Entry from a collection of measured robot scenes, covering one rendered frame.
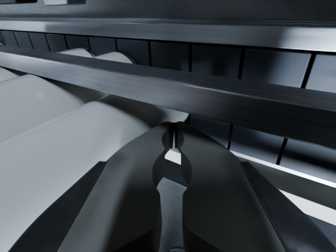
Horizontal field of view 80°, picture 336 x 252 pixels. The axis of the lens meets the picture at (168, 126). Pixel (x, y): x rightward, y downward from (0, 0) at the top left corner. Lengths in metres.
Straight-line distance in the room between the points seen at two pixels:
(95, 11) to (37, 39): 0.08
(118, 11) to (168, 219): 0.27
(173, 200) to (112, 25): 0.21
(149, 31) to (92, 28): 0.07
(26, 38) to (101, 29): 0.14
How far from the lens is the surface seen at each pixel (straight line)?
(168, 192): 0.26
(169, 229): 0.33
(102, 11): 0.29
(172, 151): 0.16
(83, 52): 0.23
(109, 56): 0.19
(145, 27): 0.18
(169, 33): 0.17
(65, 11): 0.34
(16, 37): 0.37
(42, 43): 0.31
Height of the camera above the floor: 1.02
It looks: 46 degrees down
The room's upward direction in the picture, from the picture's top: 130 degrees counter-clockwise
